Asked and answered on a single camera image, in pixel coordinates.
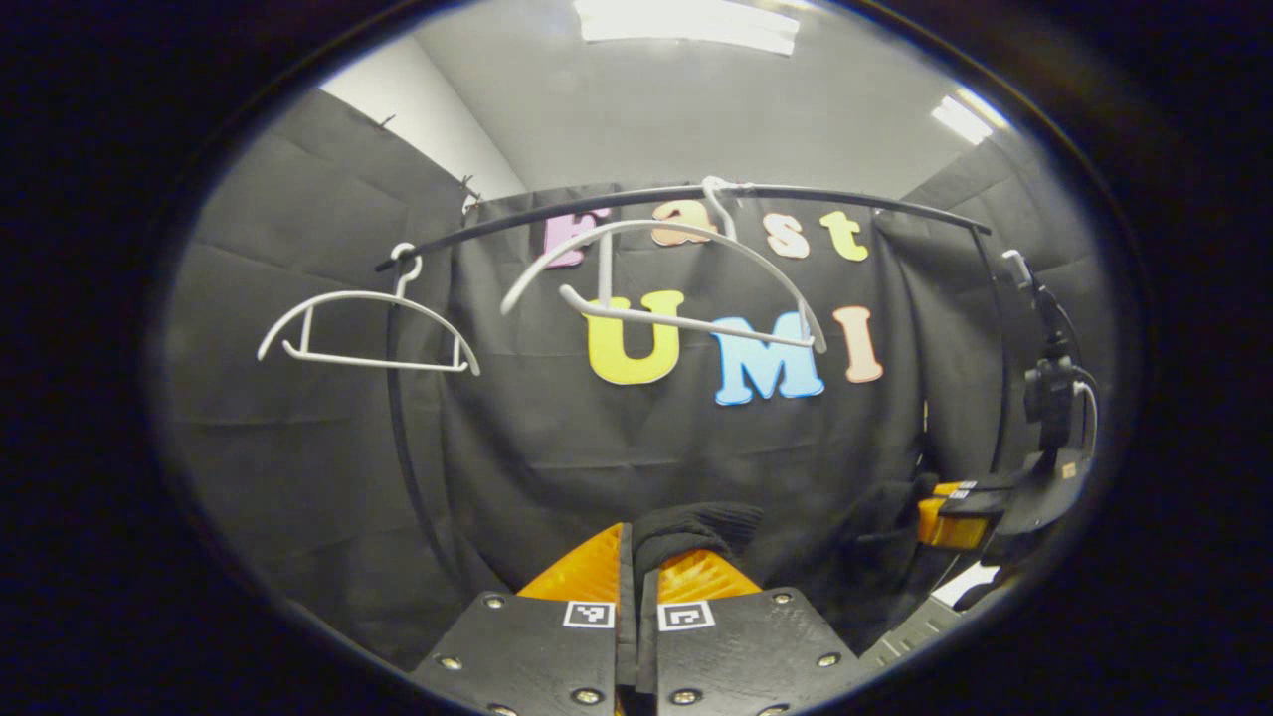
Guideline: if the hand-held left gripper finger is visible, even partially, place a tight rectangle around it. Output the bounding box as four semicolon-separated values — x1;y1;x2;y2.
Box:
636;547;866;716
410;522;637;716

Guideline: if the black knit jacket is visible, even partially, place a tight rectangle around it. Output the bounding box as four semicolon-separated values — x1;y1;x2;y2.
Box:
632;475;946;652

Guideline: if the black clothes rack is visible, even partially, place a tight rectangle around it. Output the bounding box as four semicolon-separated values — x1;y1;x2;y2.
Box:
374;182;1013;598

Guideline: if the white clothes hanger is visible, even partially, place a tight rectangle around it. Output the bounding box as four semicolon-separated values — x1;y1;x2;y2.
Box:
500;176;828;356
257;243;481;377

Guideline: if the small ceiling light panel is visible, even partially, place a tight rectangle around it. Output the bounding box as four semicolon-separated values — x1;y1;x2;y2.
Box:
930;88;1010;146

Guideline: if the black backdrop cloth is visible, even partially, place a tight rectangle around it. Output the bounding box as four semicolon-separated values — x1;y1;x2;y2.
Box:
159;89;1120;672

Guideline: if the large ceiling light panel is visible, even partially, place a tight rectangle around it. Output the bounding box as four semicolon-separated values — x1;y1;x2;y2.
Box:
575;0;802;56

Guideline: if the black cable grey plug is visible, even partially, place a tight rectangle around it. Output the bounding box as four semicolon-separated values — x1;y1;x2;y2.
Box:
1002;249;1080;361

